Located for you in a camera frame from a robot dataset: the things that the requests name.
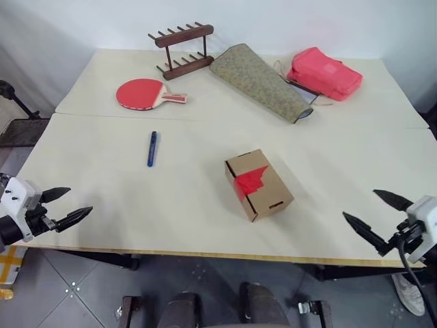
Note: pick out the dark rounded shape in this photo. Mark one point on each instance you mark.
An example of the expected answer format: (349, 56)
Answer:
(182, 311)
(264, 307)

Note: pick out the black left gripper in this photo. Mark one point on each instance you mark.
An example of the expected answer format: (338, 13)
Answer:
(35, 218)

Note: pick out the red tape seal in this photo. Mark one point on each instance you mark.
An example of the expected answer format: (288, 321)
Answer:
(251, 181)

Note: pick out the white sneaker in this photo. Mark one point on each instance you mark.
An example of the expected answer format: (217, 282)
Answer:
(409, 294)

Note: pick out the black table frame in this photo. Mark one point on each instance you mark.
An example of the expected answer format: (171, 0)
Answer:
(102, 258)

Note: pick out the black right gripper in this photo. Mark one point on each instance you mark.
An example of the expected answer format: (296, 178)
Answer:
(408, 235)

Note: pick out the brown cardboard box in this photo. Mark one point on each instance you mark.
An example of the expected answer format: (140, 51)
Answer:
(269, 191)

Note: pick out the dark wooden peg rack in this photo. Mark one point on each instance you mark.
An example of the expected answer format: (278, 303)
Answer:
(184, 65)

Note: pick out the black metal stand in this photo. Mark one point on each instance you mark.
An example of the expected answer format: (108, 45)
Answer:
(20, 123)

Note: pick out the pink red fabric bag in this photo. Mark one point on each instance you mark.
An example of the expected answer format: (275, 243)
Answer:
(324, 75)

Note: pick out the blue pen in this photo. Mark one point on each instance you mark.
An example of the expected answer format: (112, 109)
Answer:
(152, 150)

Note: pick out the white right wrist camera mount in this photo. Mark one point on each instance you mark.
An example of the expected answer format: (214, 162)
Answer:
(425, 218)

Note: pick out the red table tennis paddle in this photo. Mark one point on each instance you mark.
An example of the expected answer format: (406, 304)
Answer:
(136, 94)

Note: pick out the yellow white carton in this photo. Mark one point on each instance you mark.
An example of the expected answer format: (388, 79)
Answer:
(10, 264)

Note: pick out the olive patterned fabric pouch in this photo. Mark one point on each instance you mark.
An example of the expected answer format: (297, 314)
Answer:
(259, 82)

